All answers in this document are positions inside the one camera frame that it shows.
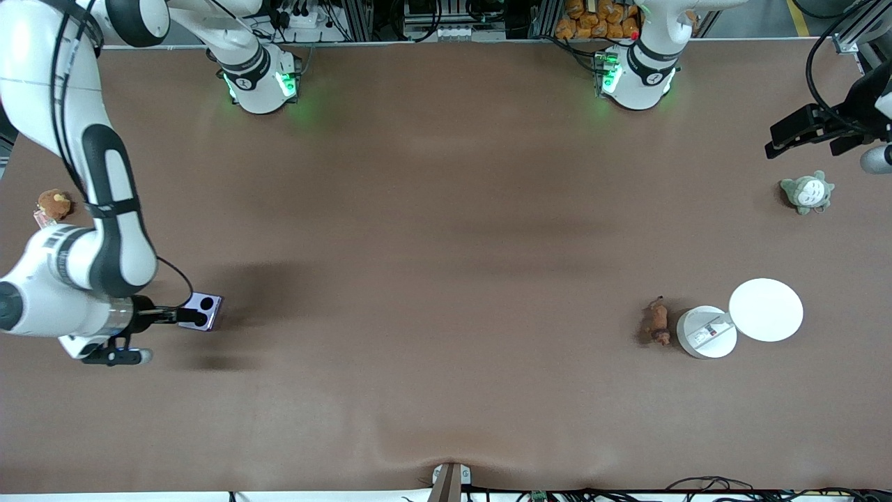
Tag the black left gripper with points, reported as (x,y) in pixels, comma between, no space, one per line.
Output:
(847,115)

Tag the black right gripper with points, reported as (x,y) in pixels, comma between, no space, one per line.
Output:
(143,311)

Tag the brown lion statue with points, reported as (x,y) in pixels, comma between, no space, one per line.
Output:
(657,322)

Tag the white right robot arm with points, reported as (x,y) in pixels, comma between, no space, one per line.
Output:
(42,84)

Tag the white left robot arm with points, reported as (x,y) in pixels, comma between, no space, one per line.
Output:
(644,77)

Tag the grey totoro plush toy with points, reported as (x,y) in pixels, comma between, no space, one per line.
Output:
(808,192)

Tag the brown plush toy with tag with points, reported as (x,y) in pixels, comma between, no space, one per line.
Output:
(56,203)

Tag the white round lid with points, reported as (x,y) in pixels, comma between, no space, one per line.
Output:
(766,310)

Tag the white round container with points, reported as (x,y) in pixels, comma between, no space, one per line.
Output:
(705,333)

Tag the white power strip with plugs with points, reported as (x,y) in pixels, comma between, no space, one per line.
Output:
(304,18)

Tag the small white socket strip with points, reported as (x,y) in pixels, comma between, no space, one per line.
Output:
(456,31)

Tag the aluminium frame profile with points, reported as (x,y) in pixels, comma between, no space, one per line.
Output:
(860,24)

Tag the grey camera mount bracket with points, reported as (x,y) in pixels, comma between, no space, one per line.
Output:
(450,481)

